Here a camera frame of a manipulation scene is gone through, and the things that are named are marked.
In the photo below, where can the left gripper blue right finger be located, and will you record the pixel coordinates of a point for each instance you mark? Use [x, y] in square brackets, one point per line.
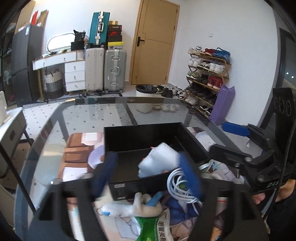
[192, 176]

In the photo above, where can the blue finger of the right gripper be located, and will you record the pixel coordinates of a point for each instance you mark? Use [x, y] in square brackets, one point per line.
[235, 129]

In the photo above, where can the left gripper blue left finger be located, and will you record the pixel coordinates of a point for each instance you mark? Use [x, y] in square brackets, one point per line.
[103, 174]

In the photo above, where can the white foam wrap packet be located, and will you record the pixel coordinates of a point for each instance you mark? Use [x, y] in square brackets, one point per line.
[159, 160]

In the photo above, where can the white plush toy keychain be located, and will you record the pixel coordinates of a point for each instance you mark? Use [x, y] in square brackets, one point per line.
[143, 206]

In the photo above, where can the green white snack packet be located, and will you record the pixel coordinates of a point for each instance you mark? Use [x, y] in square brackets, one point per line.
[154, 228]

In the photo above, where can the purple bag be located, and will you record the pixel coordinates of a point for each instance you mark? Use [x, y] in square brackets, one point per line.
[222, 104]

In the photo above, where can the black storage box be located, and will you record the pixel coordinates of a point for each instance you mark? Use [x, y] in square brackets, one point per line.
[133, 143]

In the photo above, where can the anime print table mat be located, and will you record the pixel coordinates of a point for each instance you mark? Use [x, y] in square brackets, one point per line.
[84, 150]

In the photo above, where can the shoe rack with shoes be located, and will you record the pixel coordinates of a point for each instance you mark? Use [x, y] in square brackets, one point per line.
[208, 71]

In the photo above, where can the shoes on floor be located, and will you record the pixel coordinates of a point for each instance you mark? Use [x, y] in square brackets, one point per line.
[174, 92]

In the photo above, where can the white trash bin black liner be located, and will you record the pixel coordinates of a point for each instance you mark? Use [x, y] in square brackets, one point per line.
[145, 91]

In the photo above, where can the grey side cabinet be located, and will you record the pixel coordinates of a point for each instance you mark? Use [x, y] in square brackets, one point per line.
[12, 130]

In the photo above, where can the woven laundry basket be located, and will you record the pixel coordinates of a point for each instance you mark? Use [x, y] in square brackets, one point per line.
[54, 84]

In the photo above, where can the silver hard suitcase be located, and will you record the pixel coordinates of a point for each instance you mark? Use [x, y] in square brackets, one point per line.
[114, 70]

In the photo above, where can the white dressing desk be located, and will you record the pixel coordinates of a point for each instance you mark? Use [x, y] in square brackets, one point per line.
[73, 68]

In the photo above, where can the white hard suitcase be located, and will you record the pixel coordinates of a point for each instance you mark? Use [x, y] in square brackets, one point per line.
[94, 67]

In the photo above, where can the wooden door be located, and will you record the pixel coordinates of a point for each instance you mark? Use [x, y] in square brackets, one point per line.
[153, 42]

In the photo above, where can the black handbag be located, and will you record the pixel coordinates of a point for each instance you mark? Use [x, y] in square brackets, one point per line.
[78, 43]

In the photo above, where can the stack of shoe boxes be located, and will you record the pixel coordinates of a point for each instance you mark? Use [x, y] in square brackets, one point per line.
[114, 35]

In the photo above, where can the teal hard suitcase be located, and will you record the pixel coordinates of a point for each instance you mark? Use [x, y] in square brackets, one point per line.
[99, 28]

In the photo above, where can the black refrigerator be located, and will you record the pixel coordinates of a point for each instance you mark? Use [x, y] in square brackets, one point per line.
[26, 47]

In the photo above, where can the oval mirror black frame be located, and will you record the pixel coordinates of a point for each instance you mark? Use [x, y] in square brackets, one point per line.
[60, 42]

